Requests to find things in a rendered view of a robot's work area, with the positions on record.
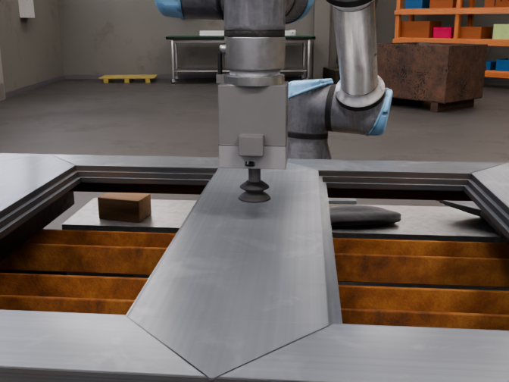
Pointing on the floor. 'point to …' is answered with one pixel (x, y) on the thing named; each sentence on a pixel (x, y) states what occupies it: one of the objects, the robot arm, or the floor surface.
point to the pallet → (128, 77)
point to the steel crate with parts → (433, 73)
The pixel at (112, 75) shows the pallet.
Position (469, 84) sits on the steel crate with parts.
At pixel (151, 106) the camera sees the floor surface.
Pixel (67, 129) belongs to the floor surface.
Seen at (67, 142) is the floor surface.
